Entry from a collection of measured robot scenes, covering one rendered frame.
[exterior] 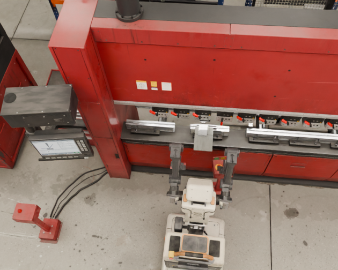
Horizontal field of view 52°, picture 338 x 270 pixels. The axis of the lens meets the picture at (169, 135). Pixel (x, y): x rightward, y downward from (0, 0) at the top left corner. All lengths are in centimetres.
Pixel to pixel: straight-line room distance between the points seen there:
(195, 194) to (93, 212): 179
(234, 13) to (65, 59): 121
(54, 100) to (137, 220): 201
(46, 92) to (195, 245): 175
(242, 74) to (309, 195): 216
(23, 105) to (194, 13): 138
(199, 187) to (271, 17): 135
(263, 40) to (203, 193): 123
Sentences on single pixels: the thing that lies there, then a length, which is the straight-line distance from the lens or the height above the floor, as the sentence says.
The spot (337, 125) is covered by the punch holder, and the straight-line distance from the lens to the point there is 350.
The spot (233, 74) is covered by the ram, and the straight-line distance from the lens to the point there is 278.
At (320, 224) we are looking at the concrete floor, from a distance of 443.
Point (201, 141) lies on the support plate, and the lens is 341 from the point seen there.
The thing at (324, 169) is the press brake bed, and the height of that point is 53.
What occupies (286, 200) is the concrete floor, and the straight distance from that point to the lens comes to 440.
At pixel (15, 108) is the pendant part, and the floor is 195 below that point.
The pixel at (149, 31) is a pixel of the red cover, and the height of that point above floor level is 228.
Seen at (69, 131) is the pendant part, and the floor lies 157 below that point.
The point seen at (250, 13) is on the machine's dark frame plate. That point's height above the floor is 230.
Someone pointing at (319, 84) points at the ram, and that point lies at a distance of 295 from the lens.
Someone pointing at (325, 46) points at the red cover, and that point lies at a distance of 261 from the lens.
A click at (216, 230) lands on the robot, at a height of 28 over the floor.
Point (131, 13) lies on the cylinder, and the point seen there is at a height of 236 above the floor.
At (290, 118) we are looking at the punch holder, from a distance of 332.
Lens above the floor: 400
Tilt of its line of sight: 61 degrees down
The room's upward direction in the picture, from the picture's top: 4 degrees counter-clockwise
